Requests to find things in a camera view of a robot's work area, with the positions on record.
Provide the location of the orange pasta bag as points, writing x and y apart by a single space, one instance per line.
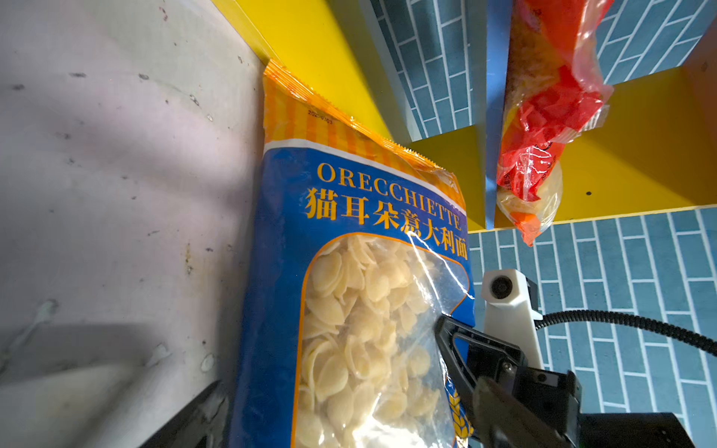
529 225

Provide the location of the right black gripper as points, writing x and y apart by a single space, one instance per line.
556 398

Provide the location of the blue shell pasta bag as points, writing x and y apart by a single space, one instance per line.
360 245

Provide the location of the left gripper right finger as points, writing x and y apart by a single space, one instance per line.
500 420

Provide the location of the yellow shelf unit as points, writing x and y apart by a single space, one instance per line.
420 73

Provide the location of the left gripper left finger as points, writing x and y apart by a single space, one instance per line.
201 423

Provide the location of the red macaroni bag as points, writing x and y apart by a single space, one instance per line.
554 88

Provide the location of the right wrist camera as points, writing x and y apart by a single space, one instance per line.
509 312

